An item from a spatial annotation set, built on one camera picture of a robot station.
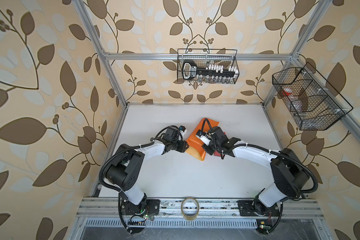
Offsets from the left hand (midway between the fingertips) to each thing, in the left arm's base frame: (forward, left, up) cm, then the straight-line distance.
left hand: (186, 143), depth 92 cm
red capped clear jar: (+18, -55, +28) cm, 64 cm away
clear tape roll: (-38, -5, -1) cm, 38 cm away
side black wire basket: (+7, -63, +29) cm, 69 cm away
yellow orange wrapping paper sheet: (0, -6, 0) cm, 6 cm away
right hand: (-1, -12, +1) cm, 12 cm away
